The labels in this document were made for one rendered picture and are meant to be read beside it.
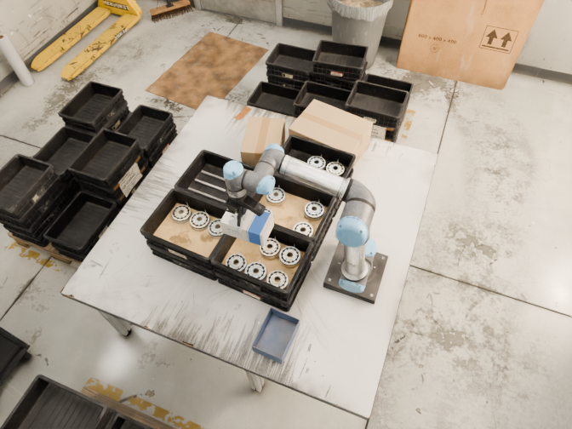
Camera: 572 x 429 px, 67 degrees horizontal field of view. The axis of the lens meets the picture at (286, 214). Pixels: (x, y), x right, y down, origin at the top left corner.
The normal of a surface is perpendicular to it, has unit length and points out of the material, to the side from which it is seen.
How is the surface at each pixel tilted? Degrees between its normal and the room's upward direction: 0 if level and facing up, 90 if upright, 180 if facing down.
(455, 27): 79
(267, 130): 0
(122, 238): 0
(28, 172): 0
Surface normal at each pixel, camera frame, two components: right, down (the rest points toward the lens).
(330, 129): -0.02, -0.58
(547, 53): -0.37, 0.77
